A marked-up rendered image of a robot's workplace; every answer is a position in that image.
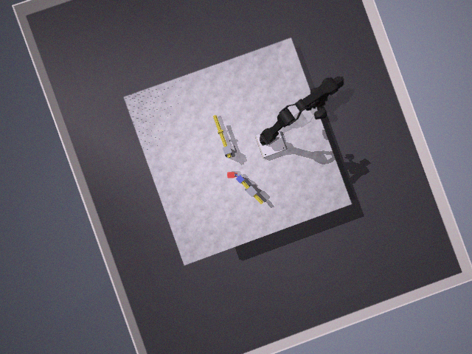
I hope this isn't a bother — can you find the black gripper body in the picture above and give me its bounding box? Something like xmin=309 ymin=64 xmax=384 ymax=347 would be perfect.
xmin=310 ymin=88 xmax=327 ymax=119

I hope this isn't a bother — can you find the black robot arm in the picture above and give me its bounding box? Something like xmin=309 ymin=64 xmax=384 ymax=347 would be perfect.
xmin=260 ymin=77 xmax=344 ymax=145

